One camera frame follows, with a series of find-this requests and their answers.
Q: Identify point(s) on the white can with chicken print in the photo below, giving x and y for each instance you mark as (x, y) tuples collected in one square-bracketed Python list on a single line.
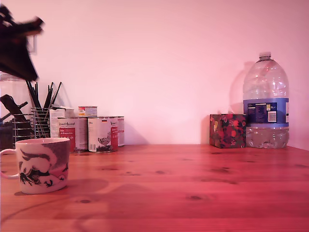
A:
[(102, 135)]

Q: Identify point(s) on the large glass jar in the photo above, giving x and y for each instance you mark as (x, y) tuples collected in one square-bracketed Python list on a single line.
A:
[(14, 89)]

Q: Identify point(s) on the large clear water bottle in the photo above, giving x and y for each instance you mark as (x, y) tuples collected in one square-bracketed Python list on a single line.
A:
[(265, 91)]

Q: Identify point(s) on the white mug with dark print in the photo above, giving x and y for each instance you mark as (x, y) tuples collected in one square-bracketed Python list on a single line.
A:
[(42, 166)]

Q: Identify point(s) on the dark kitchen tool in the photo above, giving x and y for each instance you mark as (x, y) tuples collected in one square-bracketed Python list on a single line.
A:
[(9, 102)]

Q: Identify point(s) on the black thin stick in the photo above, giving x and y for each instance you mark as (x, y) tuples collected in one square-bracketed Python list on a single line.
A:
[(48, 95), (37, 96), (56, 95), (31, 95)]

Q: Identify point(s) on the small flat food can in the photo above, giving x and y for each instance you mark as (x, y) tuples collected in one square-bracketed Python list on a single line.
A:
[(88, 111)]

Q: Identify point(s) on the white and red food can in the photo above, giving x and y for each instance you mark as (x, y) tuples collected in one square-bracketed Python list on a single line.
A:
[(121, 131), (72, 135)]

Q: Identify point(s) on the white wall switch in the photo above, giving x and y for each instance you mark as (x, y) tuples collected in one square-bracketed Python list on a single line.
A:
[(35, 47)]

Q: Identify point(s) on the white paper carton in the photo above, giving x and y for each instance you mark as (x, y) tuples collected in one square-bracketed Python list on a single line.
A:
[(56, 112)]

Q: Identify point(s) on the floral printed box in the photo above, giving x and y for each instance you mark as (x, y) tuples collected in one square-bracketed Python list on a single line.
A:
[(228, 130)]

